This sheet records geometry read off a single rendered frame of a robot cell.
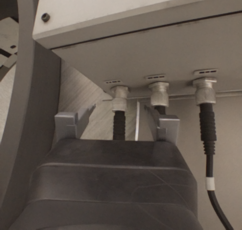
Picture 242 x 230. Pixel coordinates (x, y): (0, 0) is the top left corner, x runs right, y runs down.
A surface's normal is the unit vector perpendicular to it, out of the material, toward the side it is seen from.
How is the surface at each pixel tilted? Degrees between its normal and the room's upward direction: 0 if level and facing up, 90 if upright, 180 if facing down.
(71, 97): 90
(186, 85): 132
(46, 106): 44
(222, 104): 90
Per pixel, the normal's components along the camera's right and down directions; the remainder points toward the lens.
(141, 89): -0.03, 0.97
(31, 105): 0.94, -0.03
